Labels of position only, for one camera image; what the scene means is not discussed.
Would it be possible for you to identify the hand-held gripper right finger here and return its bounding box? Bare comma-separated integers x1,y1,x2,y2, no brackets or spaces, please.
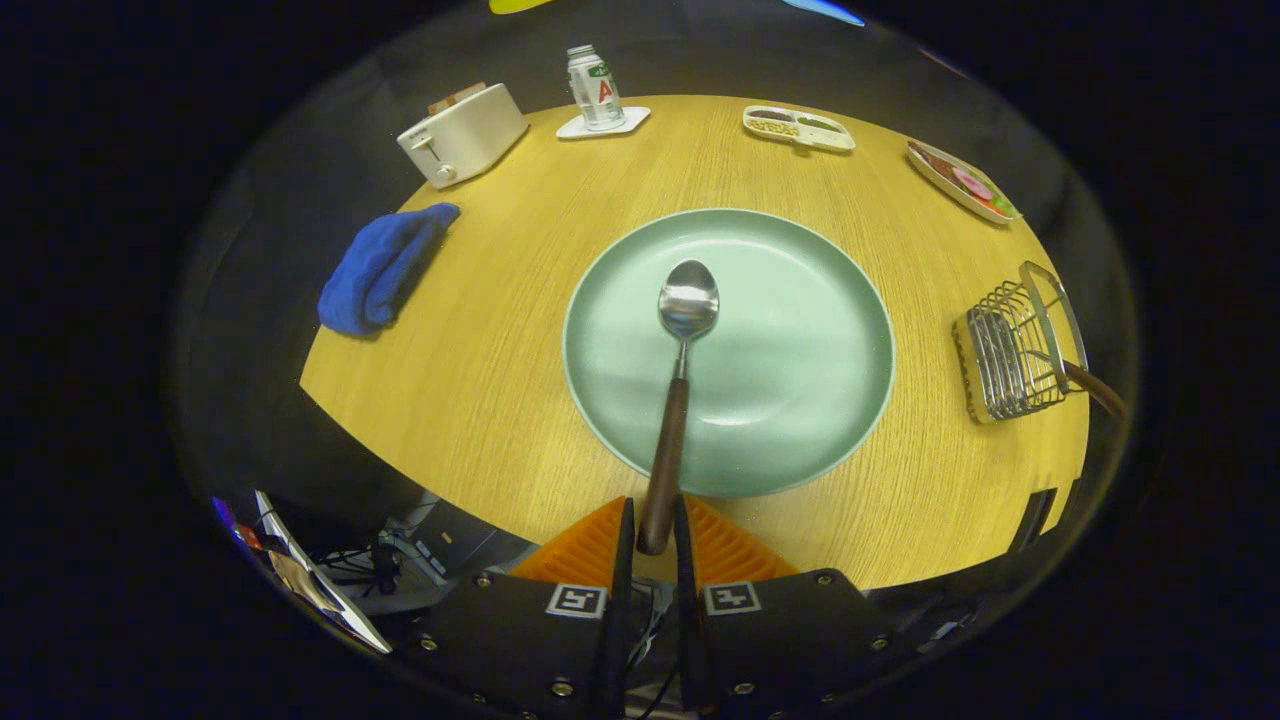
672,494,901,720

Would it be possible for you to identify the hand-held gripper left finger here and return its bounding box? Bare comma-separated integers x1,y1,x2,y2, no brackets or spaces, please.
410,497,636,720

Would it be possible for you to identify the spoon with brown handle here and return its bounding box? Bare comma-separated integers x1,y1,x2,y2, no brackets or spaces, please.
636,259,721,556

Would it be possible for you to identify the fork with brown handle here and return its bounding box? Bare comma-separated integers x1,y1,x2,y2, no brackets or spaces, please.
1030,345,1129,421

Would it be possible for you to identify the black box under table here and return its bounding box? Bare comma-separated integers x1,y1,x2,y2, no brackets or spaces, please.
400,497,536,576

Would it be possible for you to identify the pale green plate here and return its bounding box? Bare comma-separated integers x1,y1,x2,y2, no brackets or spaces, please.
562,207,897,500

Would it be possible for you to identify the blue folded cloth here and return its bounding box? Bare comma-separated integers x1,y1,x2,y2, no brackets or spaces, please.
317,202,462,338

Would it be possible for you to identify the white food plate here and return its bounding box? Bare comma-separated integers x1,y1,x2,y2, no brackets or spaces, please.
906,139,1023,225

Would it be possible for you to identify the white divided bean dish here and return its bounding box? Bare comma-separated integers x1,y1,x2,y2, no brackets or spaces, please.
741,105,857,154

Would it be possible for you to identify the white toaster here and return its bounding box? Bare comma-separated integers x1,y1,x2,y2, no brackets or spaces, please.
396,82,530,191

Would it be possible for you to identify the white square coaster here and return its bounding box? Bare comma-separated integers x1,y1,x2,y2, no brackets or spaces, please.
555,106,652,140

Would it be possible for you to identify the toast slice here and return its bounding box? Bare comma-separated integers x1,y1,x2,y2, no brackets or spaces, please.
428,82,488,114

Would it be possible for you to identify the clear labelled water bottle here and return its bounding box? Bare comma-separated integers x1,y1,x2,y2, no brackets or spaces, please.
566,44,626,132

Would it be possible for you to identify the metal wire basket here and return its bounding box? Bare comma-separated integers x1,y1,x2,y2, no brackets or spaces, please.
951,260,1091,425

